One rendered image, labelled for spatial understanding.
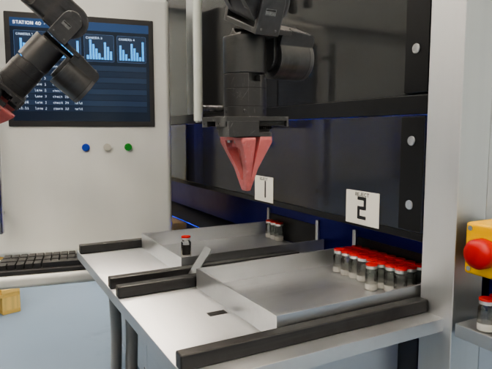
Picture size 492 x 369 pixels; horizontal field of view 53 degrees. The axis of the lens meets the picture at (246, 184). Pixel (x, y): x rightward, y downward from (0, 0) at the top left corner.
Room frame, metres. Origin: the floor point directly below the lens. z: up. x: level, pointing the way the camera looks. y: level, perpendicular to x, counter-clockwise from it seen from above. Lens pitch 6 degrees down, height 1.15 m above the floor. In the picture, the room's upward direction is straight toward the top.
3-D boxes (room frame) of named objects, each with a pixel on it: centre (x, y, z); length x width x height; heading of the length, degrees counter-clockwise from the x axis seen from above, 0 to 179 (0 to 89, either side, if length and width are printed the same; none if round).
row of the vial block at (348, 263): (0.87, -0.22, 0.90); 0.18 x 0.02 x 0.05; 30
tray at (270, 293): (0.81, -0.12, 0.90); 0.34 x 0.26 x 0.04; 119
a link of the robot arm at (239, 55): (0.67, 0.00, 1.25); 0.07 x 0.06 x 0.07; 124
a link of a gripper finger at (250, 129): (0.66, 0.01, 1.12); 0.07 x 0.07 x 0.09; 29
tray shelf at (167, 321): (0.93, 0.02, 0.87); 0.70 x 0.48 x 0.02; 29
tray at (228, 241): (1.11, 0.04, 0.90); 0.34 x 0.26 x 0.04; 119
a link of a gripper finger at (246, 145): (0.67, -0.01, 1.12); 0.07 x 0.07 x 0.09; 29
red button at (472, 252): (0.63, -0.31, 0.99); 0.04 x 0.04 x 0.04; 29
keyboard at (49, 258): (1.28, 0.44, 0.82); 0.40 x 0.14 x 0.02; 108
